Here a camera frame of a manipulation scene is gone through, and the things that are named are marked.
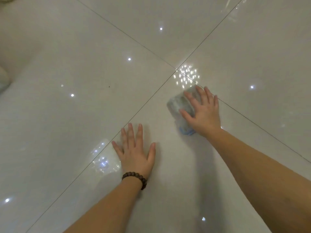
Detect person's right forearm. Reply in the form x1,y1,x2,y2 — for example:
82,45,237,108
206,128,311,233

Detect person's left hand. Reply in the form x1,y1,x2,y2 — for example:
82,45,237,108
111,123,156,180

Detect person's left forearm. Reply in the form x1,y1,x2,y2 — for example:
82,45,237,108
64,176,143,233

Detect grey blue cleaning cloth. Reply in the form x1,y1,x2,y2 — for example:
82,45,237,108
166,86,202,136

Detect brown wooden bead bracelet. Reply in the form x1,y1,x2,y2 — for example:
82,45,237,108
122,171,148,191

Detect person's right hand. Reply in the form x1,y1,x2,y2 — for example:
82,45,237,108
179,85,222,139

